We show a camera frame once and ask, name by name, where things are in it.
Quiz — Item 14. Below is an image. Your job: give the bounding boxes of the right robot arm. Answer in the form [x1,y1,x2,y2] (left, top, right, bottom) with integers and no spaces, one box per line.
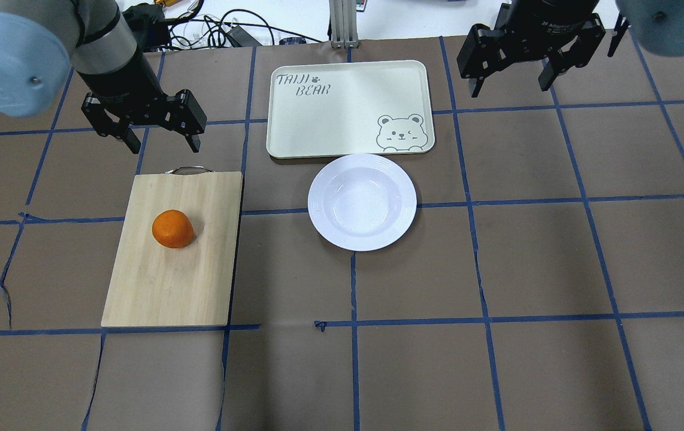
[456,1,684,98]

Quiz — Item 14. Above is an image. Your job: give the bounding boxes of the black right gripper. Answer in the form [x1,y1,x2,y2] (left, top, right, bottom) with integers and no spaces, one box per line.
[456,1,606,98]

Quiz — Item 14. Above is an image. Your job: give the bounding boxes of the aluminium frame post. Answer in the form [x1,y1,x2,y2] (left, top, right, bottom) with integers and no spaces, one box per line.
[329,0,359,49]

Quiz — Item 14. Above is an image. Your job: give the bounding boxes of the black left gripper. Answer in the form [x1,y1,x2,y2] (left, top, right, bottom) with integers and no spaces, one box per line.
[81,47,207,154]

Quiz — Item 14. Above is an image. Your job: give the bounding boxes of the bamboo cutting board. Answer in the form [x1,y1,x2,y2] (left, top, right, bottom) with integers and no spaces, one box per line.
[101,172,244,328]

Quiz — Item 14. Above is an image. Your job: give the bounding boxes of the white ridged plate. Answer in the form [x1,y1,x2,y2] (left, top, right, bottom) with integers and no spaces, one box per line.
[307,154,417,251]

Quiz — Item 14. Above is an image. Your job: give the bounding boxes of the black power adapter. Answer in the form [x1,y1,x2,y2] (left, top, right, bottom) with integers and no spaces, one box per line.
[225,26,262,47]

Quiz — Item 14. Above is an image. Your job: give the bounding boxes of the orange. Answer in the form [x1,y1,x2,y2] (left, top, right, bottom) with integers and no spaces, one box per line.
[151,208,196,249]

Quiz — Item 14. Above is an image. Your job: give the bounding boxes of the black cables bundle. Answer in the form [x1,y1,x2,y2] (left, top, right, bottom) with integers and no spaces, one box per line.
[120,0,276,51]

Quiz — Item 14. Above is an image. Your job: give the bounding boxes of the cream bear tray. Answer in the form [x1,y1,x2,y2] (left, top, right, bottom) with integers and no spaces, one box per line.
[266,60,435,159]

